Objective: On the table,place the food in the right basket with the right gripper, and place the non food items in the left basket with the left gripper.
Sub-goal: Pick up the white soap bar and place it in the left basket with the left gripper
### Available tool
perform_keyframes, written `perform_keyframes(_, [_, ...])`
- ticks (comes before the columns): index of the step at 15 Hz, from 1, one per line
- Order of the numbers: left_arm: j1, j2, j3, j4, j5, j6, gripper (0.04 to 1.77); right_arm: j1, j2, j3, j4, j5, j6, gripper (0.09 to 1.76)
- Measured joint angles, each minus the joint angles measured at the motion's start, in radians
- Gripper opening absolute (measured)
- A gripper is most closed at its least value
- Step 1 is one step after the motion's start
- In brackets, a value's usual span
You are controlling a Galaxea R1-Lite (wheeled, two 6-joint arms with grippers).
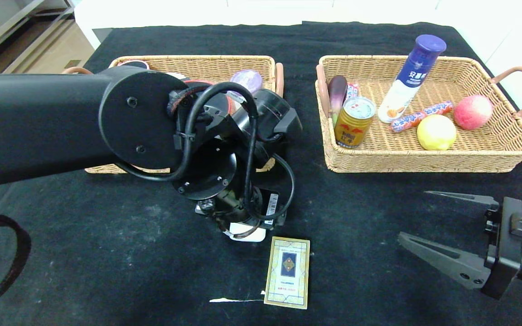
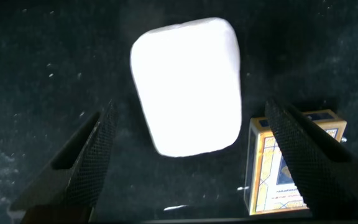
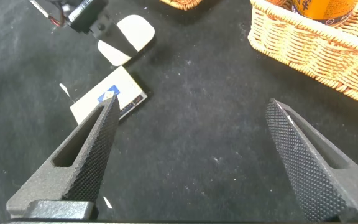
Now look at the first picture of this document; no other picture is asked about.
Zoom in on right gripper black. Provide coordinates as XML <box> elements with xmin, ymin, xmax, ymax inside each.
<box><xmin>397</xmin><ymin>190</ymin><xmax>522</xmax><ymax>300</ymax></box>

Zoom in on yellow lemon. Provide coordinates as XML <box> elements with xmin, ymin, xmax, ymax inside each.
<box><xmin>417</xmin><ymin>114</ymin><xmax>457</xmax><ymax>151</ymax></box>

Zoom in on gold drink can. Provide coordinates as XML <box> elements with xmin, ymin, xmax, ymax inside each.
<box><xmin>334</xmin><ymin>96</ymin><xmax>376</xmax><ymax>149</ymax></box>

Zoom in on blue cap white bottle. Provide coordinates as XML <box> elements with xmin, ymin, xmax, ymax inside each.
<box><xmin>377</xmin><ymin>35</ymin><xmax>447</xmax><ymax>124</ymax></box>

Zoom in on playing card box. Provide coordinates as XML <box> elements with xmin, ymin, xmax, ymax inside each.
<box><xmin>264</xmin><ymin>236</ymin><xmax>311</xmax><ymax>310</ymax></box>

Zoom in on white soap bar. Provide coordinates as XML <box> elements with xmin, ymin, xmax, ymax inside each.
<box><xmin>228</xmin><ymin>221</ymin><xmax>267</xmax><ymax>243</ymax></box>

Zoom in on red pot black handles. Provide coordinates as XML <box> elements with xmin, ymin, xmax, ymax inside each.
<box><xmin>183</xmin><ymin>80</ymin><xmax>233</xmax><ymax>115</ymax></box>

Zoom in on black table cloth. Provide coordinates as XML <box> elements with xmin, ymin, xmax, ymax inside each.
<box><xmin>0</xmin><ymin>22</ymin><xmax>522</xmax><ymax>326</ymax></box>

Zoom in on red apple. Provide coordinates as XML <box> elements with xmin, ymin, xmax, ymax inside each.
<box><xmin>453</xmin><ymin>95</ymin><xmax>494</xmax><ymax>131</ymax></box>

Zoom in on orange sausage stick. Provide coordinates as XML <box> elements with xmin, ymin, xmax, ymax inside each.
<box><xmin>391</xmin><ymin>101</ymin><xmax>453</xmax><ymax>133</ymax></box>

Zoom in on purple eggplant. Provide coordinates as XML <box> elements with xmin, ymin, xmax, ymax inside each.
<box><xmin>328</xmin><ymin>75</ymin><xmax>348</xmax><ymax>127</ymax></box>

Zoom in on white paper scrap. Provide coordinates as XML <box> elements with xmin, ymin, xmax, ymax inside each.
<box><xmin>209</xmin><ymin>292</ymin><xmax>266</xmax><ymax>303</ymax></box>

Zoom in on purple lid canister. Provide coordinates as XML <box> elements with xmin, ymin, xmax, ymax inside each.
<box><xmin>230</xmin><ymin>69</ymin><xmax>264</xmax><ymax>103</ymax></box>

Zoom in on white table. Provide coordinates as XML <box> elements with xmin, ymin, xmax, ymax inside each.
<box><xmin>74</xmin><ymin>0</ymin><xmax>459</xmax><ymax>51</ymax></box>

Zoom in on grey metal shelf unit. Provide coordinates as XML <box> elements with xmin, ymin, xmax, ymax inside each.
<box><xmin>0</xmin><ymin>0</ymin><xmax>77</xmax><ymax>74</ymax></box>

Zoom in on wicker basket brown handles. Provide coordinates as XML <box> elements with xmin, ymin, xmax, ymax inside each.
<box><xmin>315</xmin><ymin>55</ymin><xmax>522</xmax><ymax>173</ymax></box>
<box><xmin>62</xmin><ymin>55</ymin><xmax>285</xmax><ymax>175</ymax></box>

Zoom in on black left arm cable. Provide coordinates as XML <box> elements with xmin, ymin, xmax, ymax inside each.
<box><xmin>115</xmin><ymin>81</ymin><xmax>296</xmax><ymax>222</ymax></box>

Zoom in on red black braided cable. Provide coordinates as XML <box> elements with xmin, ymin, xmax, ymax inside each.
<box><xmin>0</xmin><ymin>214</ymin><xmax>32</xmax><ymax>318</ymax></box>

